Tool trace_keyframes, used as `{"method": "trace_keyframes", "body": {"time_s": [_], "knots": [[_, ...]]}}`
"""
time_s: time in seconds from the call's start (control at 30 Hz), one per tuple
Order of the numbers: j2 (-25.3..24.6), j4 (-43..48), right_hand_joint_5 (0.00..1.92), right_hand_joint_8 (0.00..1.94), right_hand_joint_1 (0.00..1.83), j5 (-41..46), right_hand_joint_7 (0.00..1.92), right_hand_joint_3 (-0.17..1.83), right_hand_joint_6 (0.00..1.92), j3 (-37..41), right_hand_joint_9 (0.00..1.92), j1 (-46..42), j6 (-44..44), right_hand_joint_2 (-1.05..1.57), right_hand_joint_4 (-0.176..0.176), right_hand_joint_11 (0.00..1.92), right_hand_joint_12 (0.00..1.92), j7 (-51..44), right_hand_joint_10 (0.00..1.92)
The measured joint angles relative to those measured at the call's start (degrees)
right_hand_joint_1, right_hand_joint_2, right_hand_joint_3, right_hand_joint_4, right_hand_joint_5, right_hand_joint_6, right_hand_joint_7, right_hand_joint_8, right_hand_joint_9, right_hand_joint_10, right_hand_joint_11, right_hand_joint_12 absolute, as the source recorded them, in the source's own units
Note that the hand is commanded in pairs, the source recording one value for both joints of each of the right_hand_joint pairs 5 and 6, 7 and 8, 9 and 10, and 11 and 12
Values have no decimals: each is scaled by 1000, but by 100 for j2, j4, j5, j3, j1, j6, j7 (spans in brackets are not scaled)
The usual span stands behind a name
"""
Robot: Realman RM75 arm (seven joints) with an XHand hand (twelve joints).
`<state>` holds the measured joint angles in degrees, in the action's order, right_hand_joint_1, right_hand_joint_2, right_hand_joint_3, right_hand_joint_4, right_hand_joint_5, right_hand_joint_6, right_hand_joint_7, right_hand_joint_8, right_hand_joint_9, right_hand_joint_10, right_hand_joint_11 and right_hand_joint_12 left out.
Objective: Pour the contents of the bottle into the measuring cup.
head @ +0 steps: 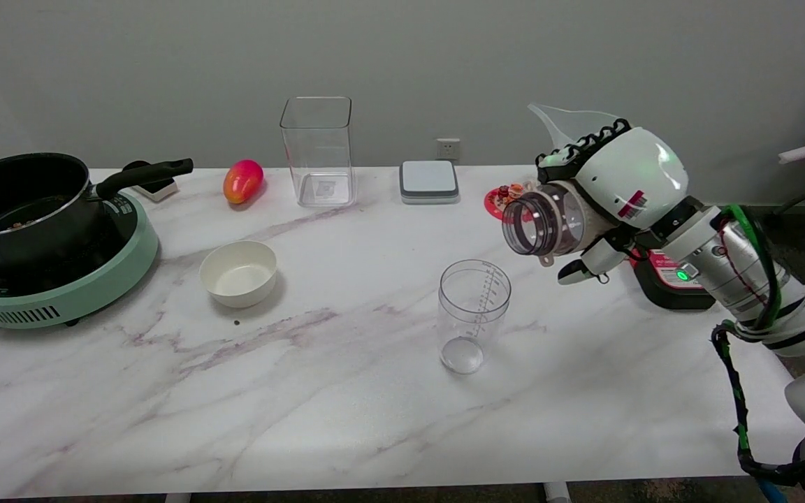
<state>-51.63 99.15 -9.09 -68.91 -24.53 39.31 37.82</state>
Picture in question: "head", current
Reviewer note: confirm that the red bottle lid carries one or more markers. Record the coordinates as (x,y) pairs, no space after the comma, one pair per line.
(495,202)

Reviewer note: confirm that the small clear measuring cup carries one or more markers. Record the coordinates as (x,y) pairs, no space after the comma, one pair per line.
(474,307)

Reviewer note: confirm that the large translucent measuring pitcher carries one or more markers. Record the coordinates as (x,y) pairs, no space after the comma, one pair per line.
(570,126)

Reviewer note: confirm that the green induction cooker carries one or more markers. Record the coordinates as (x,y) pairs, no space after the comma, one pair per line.
(95,286)

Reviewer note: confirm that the clear plastic candy bottle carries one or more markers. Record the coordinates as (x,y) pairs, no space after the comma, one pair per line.
(556,220)

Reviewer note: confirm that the red orange mango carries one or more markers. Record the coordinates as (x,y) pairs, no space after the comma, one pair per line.
(242,181)

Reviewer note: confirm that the white table leg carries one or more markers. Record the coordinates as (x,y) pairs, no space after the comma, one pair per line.
(177,498)
(556,493)

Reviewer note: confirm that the white bowl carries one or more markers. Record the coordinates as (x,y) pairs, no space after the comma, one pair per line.
(238,276)

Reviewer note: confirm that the black device with pink label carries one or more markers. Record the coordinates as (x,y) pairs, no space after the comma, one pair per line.
(661,293)

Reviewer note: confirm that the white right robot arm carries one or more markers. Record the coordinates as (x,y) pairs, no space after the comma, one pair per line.
(731,272)

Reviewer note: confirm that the white wall socket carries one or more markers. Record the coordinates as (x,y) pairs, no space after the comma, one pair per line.
(448,149)

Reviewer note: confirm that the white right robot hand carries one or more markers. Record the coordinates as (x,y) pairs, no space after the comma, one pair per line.
(626,175)

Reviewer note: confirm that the clear square storage container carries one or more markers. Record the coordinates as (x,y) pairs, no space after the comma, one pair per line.
(317,161)

